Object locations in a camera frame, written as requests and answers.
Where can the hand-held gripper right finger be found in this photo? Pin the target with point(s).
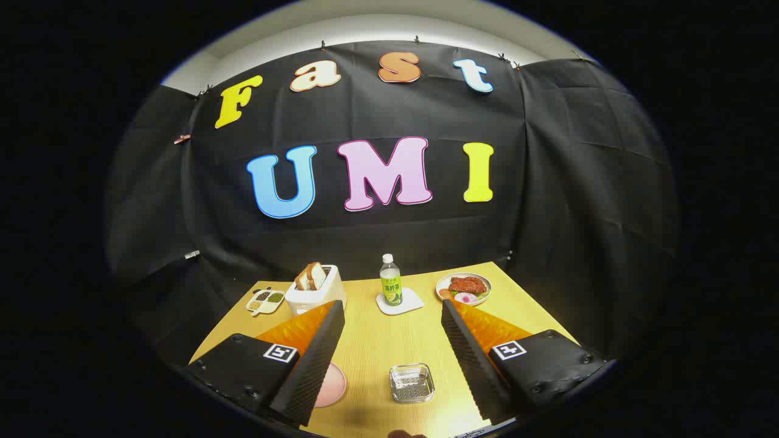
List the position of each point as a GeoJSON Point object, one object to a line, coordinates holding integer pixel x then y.
{"type": "Point", "coordinates": [471, 359]}

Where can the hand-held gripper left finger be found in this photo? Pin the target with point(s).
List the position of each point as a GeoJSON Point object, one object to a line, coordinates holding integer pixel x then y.
{"type": "Point", "coordinates": [316, 359]}

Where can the pink plate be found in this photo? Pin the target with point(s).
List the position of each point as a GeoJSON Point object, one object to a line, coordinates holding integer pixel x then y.
{"type": "Point", "coordinates": [333, 386]}

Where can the white toaster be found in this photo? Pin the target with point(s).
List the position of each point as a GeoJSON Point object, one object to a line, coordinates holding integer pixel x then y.
{"type": "Point", "coordinates": [304, 301]}

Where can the white plate of food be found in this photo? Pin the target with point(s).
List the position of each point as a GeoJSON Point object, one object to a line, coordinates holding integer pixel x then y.
{"type": "Point", "coordinates": [465, 286]}

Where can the white divided condiment dish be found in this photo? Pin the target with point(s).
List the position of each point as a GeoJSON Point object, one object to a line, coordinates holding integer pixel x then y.
{"type": "Point", "coordinates": [265, 302]}

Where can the small bread slice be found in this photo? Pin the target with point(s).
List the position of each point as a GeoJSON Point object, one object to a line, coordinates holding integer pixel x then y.
{"type": "Point", "coordinates": [302, 281]}

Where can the white coaster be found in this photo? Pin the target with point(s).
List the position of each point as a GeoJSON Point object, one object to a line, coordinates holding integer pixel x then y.
{"type": "Point", "coordinates": [411, 302]}

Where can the large bread slice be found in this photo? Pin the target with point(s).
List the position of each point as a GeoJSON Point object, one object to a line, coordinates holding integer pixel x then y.
{"type": "Point", "coordinates": [317, 275]}

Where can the green label drink bottle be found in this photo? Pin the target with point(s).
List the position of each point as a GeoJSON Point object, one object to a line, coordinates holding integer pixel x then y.
{"type": "Point", "coordinates": [391, 286]}

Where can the copper cloth clip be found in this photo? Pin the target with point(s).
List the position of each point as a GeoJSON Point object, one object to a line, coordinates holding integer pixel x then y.
{"type": "Point", "coordinates": [182, 139]}

